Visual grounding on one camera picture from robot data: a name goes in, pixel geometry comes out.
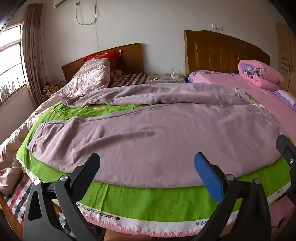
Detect air conditioner cable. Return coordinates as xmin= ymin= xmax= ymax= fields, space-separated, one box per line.
xmin=76 ymin=1 xmax=100 ymax=50

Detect pink bed sheet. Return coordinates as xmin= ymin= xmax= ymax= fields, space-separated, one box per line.
xmin=188 ymin=71 xmax=296 ymax=232

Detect light wooden wardrobe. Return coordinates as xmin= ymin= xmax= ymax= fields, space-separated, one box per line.
xmin=276 ymin=22 xmax=296 ymax=93

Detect yellow brown blanket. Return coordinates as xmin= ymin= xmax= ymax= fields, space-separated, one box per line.
xmin=43 ymin=81 xmax=66 ymax=100

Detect pink folded quilt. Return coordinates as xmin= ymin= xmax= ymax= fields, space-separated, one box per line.
xmin=238 ymin=60 xmax=284 ymax=91

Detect red pillow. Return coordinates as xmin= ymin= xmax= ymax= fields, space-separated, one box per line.
xmin=84 ymin=50 xmax=122 ymax=86

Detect purple pillow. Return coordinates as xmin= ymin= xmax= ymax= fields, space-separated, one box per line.
xmin=274 ymin=89 xmax=296 ymax=108

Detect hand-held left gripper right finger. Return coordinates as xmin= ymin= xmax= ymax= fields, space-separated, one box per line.
xmin=192 ymin=152 xmax=272 ymax=241

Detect window with bars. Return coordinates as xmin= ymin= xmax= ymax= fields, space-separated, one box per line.
xmin=0 ymin=22 xmax=29 ymax=106

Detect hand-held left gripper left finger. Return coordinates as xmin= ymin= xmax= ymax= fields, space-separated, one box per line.
xmin=23 ymin=152 xmax=102 ymax=241

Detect plain wooden headboard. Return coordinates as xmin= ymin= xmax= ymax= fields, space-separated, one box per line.
xmin=61 ymin=42 xmax=146 ymax=82

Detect plaid bed sheet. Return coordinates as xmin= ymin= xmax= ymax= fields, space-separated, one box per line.
xmin=2 ymin=73 xmax=147 ymax=234

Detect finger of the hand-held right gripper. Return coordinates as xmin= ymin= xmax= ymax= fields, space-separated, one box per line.
xmin=276 ymin=134 xmax=296 ymax=202

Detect mauve pants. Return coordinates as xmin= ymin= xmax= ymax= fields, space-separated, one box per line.
xmin=27 ymin=82 xmax=289 ymax=189

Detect floral curtain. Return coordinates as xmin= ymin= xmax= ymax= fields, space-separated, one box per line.
xmin=22 ymin=3 xmax=50 ymax=108

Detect nightstand with floral cover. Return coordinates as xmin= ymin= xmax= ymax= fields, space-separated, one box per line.
xmin=145 ymin=73 xmax=187 ymax=84

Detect green bed cloth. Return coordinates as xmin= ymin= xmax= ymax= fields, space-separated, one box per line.
xmin=15 ymin=102 xmax=292 ymax=237

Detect zigzag patterned quilt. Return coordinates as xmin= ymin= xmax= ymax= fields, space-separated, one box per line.
xmin=60 ymin=58 xmax=111 ymax=96

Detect white air conditioner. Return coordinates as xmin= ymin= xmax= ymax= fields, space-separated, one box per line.
xmin=53 ymin=0 xmax=71 ymax=8

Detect ribbed wooden headboard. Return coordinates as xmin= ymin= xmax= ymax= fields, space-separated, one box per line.
xmin=184 ymin=30 xmax=271 ymax=76

